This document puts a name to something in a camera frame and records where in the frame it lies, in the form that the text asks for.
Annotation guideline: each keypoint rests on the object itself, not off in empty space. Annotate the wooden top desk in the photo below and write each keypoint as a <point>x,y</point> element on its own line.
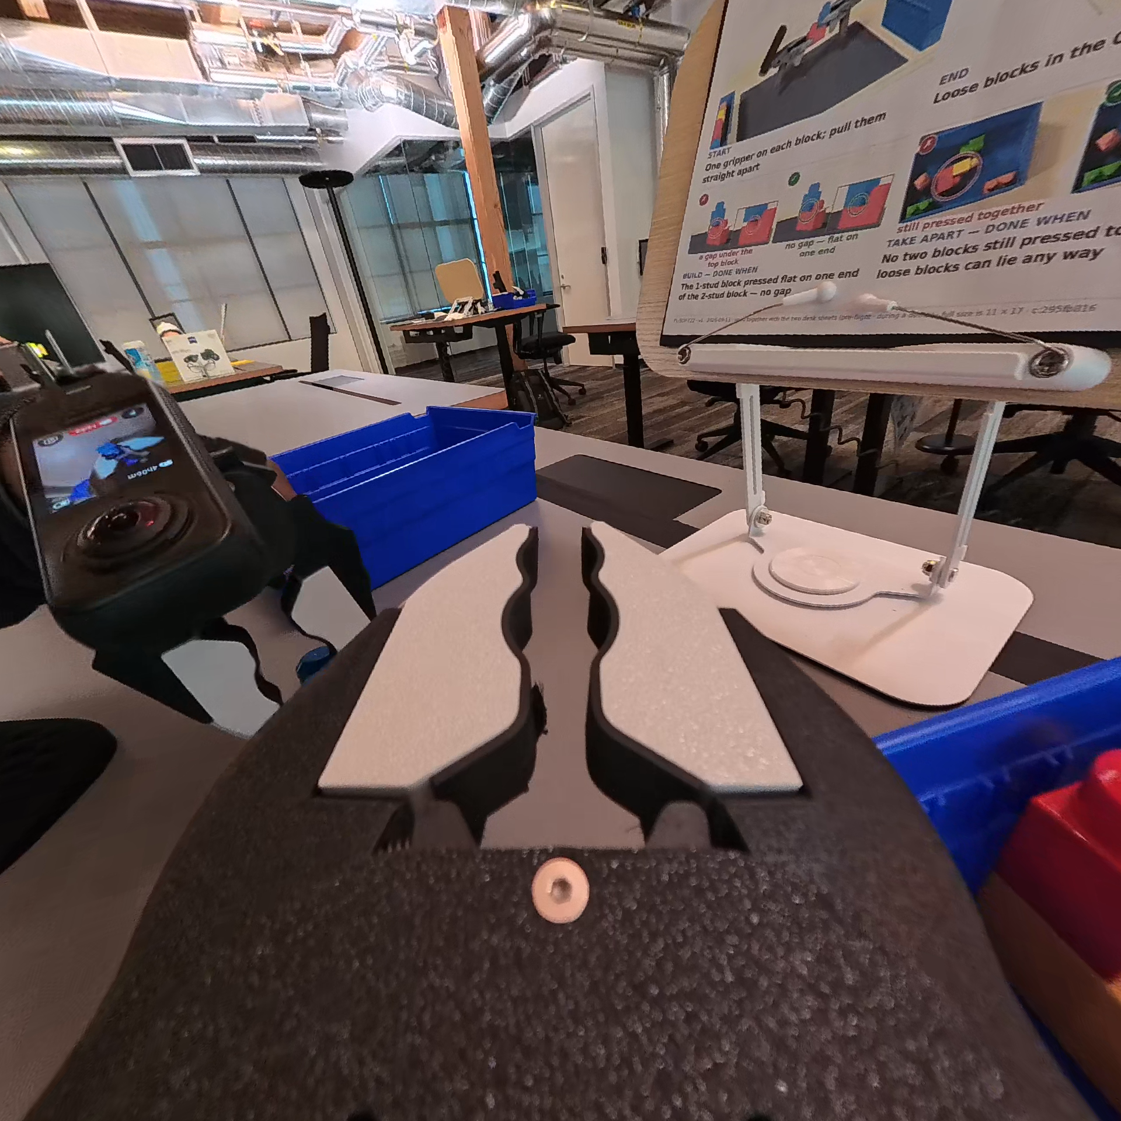
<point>246,375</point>
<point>605,328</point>
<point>473,316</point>

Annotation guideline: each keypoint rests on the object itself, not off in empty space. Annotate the black computer monitor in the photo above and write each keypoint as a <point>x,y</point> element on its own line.
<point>45,306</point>

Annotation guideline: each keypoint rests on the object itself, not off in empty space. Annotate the dark fleece jacket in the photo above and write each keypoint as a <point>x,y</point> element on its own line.
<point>53,787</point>

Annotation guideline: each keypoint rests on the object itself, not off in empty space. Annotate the black office chair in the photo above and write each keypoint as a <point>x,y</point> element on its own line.
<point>1007,446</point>
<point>544,342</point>
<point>753,420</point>

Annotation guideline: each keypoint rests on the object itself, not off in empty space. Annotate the printed instruction sheet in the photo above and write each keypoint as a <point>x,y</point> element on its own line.
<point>964,175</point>

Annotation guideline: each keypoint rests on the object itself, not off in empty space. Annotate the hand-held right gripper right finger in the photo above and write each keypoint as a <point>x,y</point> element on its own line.
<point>692,683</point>

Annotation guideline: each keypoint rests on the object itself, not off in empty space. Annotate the blue white bottle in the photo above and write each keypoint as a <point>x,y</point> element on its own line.
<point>141,360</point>

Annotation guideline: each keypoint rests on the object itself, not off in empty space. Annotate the black floor lamp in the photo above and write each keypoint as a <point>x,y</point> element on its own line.
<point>326,177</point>

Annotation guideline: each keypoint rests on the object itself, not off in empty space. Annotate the wooden support post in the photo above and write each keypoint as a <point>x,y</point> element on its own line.
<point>478,157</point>

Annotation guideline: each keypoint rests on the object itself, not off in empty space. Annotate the blue mega block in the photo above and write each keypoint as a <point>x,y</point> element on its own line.
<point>316,663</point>

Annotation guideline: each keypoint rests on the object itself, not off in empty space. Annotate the white door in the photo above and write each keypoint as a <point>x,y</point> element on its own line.
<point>569,219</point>

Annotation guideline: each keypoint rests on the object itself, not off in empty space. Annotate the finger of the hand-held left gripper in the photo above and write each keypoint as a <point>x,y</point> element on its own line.
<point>158,657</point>
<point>329,568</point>

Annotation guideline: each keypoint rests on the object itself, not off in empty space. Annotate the pile of assorted building blocks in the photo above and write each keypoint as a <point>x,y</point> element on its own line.
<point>1068,858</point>

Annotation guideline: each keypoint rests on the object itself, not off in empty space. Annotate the silver ventilation duct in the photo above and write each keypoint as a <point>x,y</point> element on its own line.
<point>219,96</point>

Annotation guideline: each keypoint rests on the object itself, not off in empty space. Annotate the white product box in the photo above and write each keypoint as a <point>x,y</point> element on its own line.
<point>202,355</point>

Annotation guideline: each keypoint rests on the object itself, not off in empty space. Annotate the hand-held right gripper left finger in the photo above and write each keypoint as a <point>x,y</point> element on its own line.
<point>429,683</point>

